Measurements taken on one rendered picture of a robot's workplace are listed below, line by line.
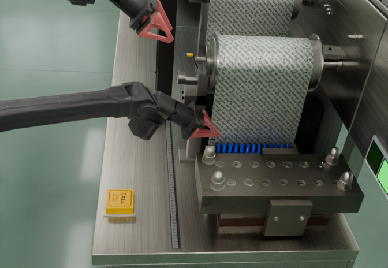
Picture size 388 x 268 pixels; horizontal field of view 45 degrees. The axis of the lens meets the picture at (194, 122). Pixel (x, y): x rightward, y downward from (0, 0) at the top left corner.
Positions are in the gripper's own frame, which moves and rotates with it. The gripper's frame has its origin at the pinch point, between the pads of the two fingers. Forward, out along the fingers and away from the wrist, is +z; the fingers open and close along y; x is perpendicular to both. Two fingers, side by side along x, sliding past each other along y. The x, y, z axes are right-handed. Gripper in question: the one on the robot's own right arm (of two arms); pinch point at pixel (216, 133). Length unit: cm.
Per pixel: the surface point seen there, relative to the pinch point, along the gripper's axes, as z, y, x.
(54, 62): -21, -229, -136
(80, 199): 11, -82, -117
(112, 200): -15.9, 10.6, -25.7
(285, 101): 9.0, 0.3, 17.8
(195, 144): 1.6, -7.8, -10.6
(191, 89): -9.2, -10.1, 3.1
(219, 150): 2.1, 3.6, -2.1
